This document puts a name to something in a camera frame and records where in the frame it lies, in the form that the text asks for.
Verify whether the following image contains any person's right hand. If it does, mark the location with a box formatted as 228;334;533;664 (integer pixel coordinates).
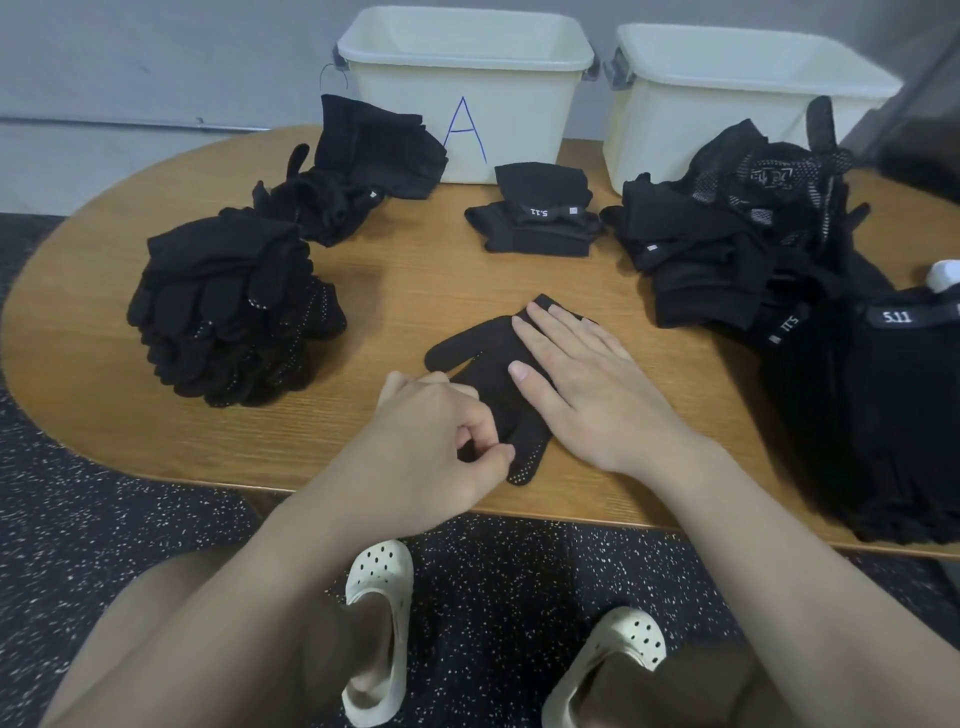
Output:
507;300;707;482

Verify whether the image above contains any person's left hand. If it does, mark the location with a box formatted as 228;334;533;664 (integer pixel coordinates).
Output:
307;370;516;542

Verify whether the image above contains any black dotted glove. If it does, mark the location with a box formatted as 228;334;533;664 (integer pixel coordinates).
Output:
424;294;602;486
126;207;348;408

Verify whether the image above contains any black fingerless glove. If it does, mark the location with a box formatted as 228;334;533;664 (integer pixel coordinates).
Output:
757;277;960;545

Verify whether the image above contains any pile of black gloves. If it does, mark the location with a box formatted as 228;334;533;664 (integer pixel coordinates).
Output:
252;94;872;350
126;207;348;408

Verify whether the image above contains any white plastic bin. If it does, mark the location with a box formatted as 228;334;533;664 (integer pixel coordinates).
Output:
333;6;599;185
601;22;906;197

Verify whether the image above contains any stack of black gloves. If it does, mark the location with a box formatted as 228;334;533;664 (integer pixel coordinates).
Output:
126;207;348;408

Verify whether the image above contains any person's left forearm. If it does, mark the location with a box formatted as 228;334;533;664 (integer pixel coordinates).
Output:
45;487;377;728

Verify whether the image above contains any person's right forearm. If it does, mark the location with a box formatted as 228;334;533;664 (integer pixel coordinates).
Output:
645;435;960;728

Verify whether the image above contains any person's left white shoe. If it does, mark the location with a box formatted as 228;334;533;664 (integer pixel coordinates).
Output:
342;540;416;728

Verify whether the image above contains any person's white shoe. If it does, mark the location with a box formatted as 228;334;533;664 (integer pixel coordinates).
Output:
541;606;668;728
342;540;416;728

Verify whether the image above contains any person's left leg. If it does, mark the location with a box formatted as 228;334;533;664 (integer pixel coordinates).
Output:
300;577;399;707

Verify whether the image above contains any person's right white shoe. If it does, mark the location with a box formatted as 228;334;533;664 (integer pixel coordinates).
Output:
541;606;668;728

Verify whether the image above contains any metal rack frame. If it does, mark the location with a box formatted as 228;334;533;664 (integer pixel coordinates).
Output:
877;75;960;204

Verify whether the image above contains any grey wall pipe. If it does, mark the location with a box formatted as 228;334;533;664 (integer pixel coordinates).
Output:
0;112;339;137

